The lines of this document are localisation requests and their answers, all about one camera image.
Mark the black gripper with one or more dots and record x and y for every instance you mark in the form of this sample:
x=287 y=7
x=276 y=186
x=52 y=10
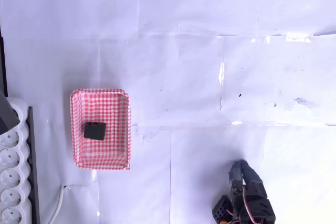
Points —
x=249 y=177

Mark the small black box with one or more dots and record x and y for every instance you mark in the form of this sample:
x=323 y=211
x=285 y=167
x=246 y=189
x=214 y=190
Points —
x=95 y=130

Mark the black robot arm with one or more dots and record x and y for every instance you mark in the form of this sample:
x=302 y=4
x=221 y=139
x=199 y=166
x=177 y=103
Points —
x=262 y=212

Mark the red white checkered tray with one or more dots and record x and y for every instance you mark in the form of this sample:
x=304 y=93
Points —
x=113 y=155

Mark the black shelf board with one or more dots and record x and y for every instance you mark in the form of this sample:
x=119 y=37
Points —
x=34 y=169

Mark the white power strip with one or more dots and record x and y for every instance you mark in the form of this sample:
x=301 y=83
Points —
x=11 y=176

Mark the grey box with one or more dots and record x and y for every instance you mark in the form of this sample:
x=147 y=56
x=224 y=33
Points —
x=6 y=113

